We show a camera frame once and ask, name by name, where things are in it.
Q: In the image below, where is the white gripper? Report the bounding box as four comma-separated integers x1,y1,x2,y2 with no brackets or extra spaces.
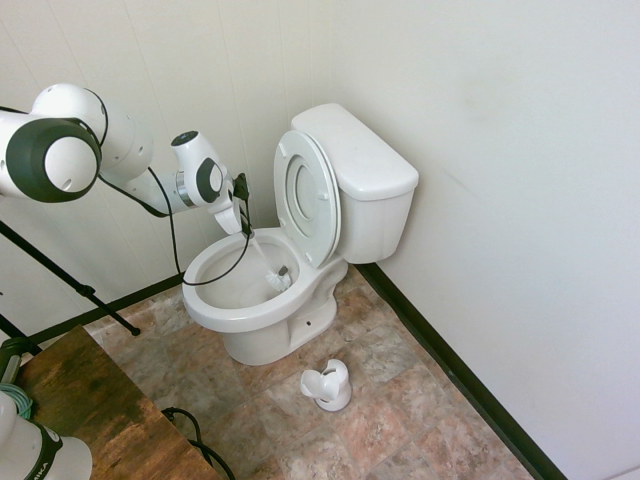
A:
213,192,251,236

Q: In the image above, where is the white toilet brush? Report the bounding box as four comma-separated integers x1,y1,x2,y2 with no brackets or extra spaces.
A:
248,229,292,294

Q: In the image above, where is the white toilet seat with lid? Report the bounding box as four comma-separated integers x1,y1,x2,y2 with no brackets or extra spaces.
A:
272,128,343,269

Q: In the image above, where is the white toilet bowl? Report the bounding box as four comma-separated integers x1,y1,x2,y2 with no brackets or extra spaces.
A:
181,227,350,366

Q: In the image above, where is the white toilet tank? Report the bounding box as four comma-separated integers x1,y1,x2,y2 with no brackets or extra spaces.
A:
335,172,419,265

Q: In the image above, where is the black baseboard strip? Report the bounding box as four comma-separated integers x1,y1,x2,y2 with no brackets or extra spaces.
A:
29,272,187,347
357,262,569,480

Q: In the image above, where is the white tank lid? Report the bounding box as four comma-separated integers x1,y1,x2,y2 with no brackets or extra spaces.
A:
290,103,420,201

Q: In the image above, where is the white brush holder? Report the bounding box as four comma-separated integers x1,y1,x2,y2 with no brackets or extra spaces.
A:
299,357,353,413

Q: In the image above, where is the brown wooden table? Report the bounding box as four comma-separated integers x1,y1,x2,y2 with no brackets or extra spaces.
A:
17,324,221,480

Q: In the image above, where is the green black pole clamp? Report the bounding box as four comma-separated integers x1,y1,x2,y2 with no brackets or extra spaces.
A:
0,337,41,386

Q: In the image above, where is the black camera tripod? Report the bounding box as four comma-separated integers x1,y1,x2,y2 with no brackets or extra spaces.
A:
0,219,142,356

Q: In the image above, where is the black floor cable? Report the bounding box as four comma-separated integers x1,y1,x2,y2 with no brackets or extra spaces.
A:
160,407,236,480

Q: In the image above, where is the green coiled cable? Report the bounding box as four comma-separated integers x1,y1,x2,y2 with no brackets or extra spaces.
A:
0,382,35,419

